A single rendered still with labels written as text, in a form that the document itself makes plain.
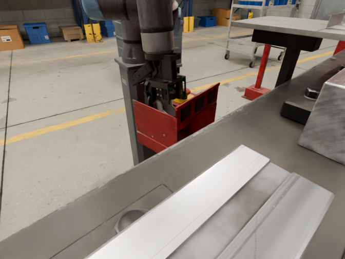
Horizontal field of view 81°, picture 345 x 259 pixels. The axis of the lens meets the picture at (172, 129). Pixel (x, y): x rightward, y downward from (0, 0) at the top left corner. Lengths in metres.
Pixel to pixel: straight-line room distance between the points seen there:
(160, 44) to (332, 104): 0.33
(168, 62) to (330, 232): 0.40
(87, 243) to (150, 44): 0.40
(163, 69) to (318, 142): 0.34
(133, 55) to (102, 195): 0.83
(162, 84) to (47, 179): 1.30
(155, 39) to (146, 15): 0.05
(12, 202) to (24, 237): 1.38
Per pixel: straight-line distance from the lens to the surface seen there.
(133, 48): 1.00
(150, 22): 0.48
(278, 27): 0.49
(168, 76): 0.49
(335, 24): 0.56
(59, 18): 6.67
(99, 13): 0.61
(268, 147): 0.32
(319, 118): 0.32
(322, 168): 0.32
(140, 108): 0.57
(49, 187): 1.59
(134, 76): 0.58
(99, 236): 0.18
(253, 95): 2.52
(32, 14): 6.63
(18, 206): 1.58
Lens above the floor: 1.06
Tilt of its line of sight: 35 degrees down
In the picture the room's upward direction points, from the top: straight up
